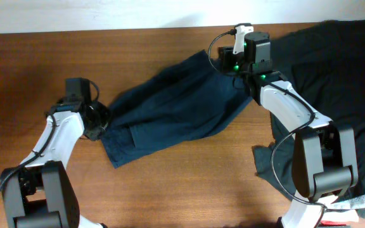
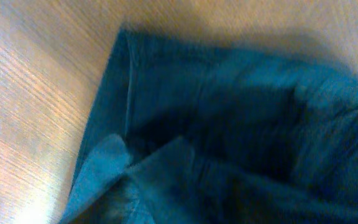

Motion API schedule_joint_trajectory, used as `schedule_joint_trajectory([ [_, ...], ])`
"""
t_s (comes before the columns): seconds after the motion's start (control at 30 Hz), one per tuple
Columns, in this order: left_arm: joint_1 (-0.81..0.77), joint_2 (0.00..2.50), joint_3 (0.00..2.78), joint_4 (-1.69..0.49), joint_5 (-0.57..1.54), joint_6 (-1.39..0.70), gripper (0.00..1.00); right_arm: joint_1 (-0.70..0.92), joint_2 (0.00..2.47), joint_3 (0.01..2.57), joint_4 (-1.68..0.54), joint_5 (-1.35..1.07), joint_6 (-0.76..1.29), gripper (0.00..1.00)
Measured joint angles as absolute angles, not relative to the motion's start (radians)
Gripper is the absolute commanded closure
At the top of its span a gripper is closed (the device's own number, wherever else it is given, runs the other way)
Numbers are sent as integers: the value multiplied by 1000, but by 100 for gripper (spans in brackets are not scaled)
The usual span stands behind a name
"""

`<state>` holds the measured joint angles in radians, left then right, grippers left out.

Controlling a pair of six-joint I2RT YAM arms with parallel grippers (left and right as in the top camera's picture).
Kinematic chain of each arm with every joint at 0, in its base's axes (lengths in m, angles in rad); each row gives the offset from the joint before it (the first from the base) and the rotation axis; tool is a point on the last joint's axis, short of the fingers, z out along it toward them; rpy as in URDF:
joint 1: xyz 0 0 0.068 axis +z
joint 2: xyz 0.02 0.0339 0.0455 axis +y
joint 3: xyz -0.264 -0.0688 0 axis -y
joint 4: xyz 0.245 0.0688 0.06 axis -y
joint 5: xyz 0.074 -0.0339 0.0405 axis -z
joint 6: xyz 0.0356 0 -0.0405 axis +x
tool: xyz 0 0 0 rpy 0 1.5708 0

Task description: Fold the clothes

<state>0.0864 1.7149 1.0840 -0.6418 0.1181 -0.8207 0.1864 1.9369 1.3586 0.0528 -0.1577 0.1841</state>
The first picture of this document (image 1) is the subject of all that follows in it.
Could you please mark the dark blue shorts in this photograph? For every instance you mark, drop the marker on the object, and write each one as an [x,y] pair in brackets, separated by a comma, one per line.
[184,102]

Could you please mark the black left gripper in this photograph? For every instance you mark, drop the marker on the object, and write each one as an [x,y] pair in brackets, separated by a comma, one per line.
[97,127]

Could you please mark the dark grey t-shirt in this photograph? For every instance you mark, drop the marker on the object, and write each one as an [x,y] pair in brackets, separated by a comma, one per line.
[326,66]

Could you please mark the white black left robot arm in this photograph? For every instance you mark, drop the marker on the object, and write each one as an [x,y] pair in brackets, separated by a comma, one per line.
[38,192]

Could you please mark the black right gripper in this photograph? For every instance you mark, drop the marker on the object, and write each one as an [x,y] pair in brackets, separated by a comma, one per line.
[225,56]

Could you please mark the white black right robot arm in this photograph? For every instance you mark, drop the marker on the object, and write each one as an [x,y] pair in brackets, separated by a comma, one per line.
[324,162]

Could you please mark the white red garment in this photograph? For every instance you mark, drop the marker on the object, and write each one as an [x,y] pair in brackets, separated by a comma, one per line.
[349,210]

